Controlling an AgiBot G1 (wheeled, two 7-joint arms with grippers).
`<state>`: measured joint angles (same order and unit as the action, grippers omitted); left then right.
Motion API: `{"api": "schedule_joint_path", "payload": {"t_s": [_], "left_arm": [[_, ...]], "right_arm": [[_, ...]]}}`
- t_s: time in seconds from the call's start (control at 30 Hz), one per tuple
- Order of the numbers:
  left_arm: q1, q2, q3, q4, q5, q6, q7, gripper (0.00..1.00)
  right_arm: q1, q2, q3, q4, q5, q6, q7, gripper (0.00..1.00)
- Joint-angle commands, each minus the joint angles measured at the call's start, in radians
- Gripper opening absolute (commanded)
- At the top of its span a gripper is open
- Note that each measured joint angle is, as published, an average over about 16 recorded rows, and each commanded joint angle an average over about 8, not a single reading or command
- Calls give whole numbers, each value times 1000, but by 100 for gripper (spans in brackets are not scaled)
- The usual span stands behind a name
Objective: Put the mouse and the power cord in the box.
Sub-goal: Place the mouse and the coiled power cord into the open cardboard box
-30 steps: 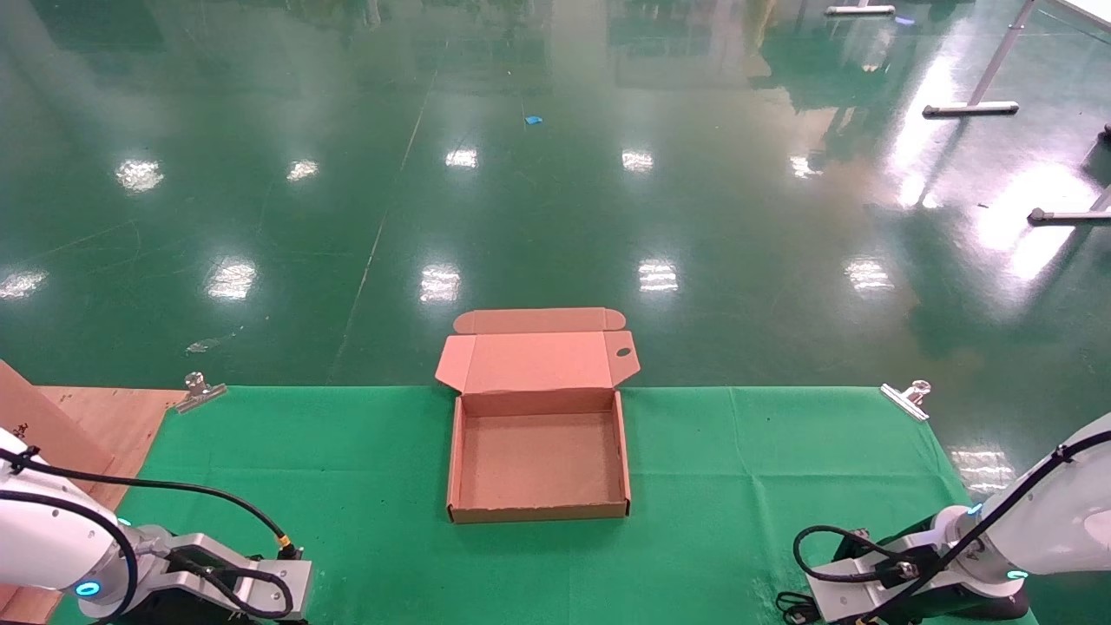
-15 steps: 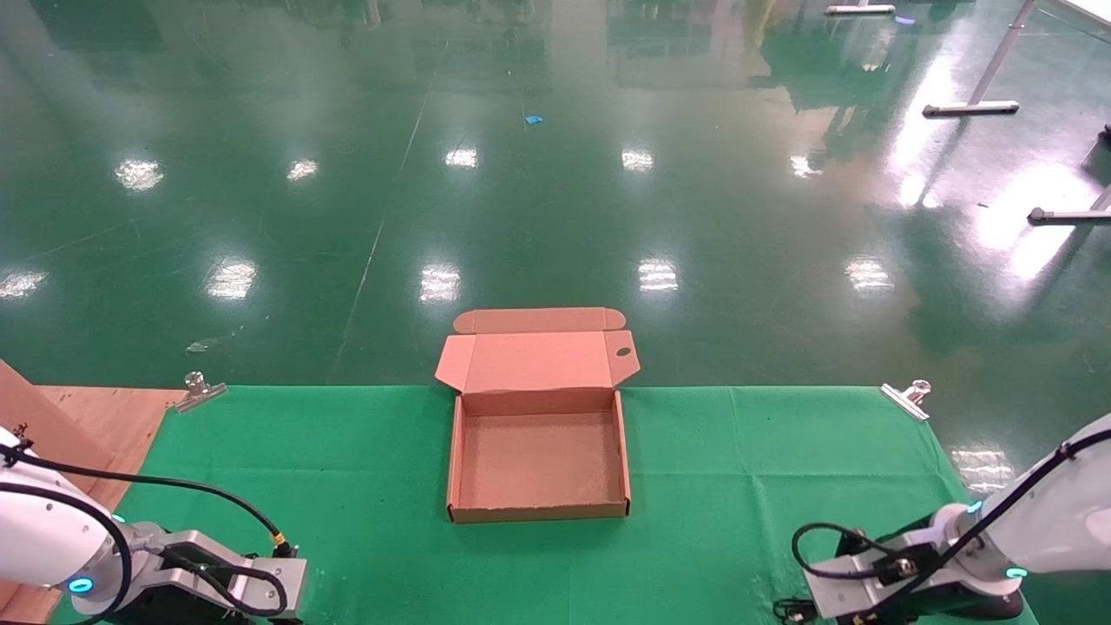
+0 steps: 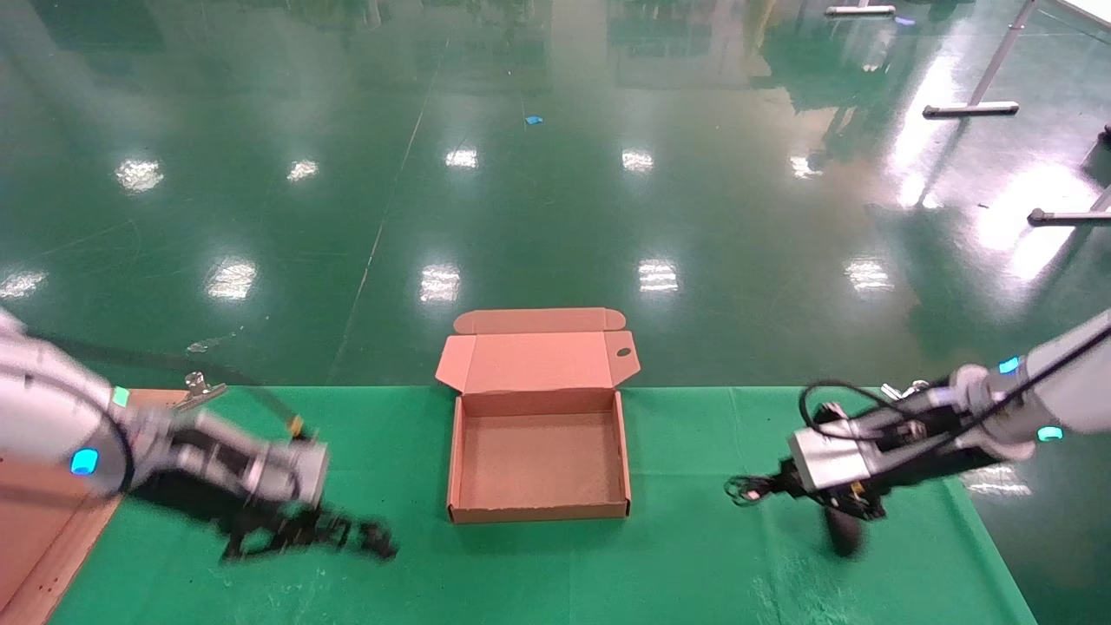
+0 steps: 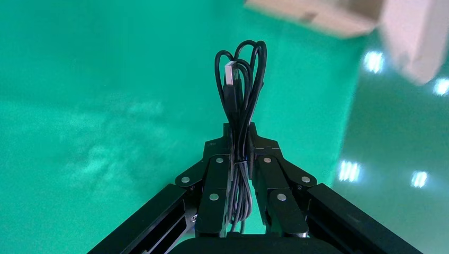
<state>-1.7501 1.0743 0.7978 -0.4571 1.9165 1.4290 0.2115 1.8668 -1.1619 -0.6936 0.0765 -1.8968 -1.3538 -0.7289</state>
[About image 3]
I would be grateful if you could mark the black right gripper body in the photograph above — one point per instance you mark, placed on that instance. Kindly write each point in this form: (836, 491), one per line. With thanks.
(846, 502)

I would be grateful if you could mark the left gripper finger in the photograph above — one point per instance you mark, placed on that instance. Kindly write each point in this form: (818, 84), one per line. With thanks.
(373, 540)
(243, 540)

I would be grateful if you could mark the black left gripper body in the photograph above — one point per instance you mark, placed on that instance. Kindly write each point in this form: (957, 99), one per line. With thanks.
(269, 516)

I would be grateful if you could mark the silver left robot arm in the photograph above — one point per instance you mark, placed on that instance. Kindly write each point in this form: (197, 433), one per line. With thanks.
(43, 408)

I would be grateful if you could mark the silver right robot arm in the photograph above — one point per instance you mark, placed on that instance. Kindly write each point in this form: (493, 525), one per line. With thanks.
(1076, 382)

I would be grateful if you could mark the open brown cardboard box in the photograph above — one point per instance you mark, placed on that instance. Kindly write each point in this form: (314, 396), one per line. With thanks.
(538, 460)

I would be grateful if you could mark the silver binder clip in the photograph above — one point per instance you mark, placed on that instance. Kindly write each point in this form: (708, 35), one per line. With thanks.
(898, 391)
(200, 392)

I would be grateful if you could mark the green table cloth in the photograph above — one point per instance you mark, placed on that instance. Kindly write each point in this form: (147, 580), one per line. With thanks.
(564, 573)

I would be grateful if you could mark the brown wooden board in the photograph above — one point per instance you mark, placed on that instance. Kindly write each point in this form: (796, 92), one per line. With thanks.
(35, 538)

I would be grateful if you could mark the grey table foot black cap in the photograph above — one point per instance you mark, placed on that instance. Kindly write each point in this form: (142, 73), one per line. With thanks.
(1068, 216)

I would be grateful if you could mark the white table leg with foot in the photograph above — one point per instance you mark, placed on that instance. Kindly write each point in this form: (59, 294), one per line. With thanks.
(972, 109)

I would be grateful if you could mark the short white table foot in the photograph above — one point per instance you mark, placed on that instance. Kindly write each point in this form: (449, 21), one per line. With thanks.
(859, 10)

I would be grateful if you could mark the white table top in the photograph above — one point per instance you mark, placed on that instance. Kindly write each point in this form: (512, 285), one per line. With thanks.
(1089, 10)

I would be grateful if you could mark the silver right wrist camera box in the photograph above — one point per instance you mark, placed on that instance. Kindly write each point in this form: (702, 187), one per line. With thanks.
(833, 458)

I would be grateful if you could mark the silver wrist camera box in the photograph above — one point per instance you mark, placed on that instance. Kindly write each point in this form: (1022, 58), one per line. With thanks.
(833, 458)
(291, 473)

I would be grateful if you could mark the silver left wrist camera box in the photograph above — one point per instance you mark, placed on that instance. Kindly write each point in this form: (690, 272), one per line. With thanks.
(291, 473)

